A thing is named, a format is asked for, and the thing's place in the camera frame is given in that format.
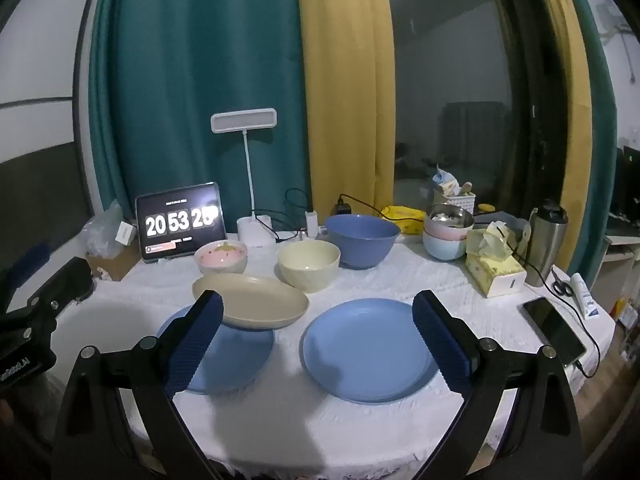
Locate cardboard box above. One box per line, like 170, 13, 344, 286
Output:
85, 242, 141, 281

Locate white woven basket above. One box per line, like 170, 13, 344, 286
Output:
434, 191, 476, 216

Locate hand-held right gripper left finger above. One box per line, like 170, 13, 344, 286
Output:
52, 290, 226, 480

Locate black smartphone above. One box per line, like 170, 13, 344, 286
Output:
521, 296, 587, 367

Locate steel thermos bottle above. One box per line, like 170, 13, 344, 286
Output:
525, 200, 569, 288

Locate beige plate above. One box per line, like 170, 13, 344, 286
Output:
192, 274, 311, 331

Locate black appliance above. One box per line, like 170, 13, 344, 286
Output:
621, 145, 640, 221

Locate clear plastic bag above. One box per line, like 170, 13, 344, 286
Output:
82, 200, 126, 261

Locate black phone cable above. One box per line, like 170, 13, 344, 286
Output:
487, 225, 603, 378

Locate steel bowl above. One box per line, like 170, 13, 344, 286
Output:
425, 205, 475, 230

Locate teal curtain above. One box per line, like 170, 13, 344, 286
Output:
555, 0, 618, 286
75, 0, 311, 241

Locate cream bowl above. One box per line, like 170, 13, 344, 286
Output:
277, 240, 342, 293

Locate yellow tissue pack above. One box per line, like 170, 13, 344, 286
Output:
465, 221, 528, 298

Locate yellow curtain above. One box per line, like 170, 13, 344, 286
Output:
527, 0, 591, 271
295, 0, 396, 221

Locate black charger cable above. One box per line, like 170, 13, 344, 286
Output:
340, 192, 396, 221

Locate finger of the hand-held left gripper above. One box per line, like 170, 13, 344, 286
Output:
27, 257, 96, 328
0, 242, 51, 286

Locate pink strawberry bowl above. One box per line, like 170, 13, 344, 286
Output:
194, 240, 249, 276

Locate white tube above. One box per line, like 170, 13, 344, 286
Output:
570, 273, 601, 320

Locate light blue bowl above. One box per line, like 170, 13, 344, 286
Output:
422, 232, 471, 261

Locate black lamp cable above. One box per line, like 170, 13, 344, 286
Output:
252, 188, 313, 246

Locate blue plate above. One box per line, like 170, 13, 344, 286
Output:
156, 305, 276, 395
300, 298, 453, 403

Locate black door frame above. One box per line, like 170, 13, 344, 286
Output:
490, 0, 571, 231

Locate white desk lamp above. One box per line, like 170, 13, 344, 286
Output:
210, 108, 278, 248

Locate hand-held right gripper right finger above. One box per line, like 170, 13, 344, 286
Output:
412, 289, 586, 480

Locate large blue bowl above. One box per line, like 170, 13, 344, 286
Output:
324, 214, 402, 270

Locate tablet with clock display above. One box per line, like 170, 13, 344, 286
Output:
135, 182, 226, 263

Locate yellow plastic bag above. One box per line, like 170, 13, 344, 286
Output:
381, 205, 426, 236

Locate black scissors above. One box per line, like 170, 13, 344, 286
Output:
550, 267, 576, 297

